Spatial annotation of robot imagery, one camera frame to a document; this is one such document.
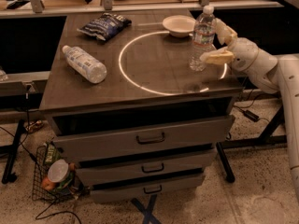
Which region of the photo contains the black table leg frame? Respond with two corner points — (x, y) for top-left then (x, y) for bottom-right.
(216, 107), (287, 183)

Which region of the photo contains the grey drawer cabinet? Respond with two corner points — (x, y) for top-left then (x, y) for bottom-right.
(39, 8), (244, 204)

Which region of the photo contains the white labelled water bottle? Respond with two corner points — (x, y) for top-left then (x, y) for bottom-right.
(62, 45), (107, 84)

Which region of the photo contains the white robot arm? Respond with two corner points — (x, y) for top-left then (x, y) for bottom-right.
(200, 19), (299, 199)

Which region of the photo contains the middle grey drawer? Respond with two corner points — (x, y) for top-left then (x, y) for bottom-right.
(76, 148), (217, 187)

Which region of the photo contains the white lidded can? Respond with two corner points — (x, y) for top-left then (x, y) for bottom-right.
(48, 159), (69, 183)

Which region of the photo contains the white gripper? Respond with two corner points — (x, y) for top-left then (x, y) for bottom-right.
(200, 19), (259, 72)

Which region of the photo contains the black wire basket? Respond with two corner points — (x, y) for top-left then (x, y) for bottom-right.
(32, 143), (84, 202)

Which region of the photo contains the grey drawer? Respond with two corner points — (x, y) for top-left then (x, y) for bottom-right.
(76, 148), (217, 187)
(53, 115), (235, 163)
(91, 169), (205, 203)

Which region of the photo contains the black left stand leg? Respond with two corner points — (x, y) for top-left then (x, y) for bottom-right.
(0, 119), (25, 184)

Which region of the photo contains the red apple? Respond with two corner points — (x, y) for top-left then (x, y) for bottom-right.
(41, 177), (56, 190)

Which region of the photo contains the bottom grey drawer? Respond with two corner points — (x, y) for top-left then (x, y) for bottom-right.
(91, 169), (205, 203)

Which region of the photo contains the white bowl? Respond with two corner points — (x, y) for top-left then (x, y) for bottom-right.
(163, 15), (195, 38)

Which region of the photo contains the green snack package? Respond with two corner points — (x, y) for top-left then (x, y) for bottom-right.
(43, 143), (61, 165)

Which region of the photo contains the top grey drawer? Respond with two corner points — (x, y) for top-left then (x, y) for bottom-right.
(53, 115), (235, 163)

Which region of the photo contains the dark blue chip bag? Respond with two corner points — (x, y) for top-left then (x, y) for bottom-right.
(77, 12), (132, 42)

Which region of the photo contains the clear water bottle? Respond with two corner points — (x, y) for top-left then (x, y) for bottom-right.
(189, 6), (216, 71)

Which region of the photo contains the black power adapter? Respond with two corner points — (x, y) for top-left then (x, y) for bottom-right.
(243, 110), (259, 122)

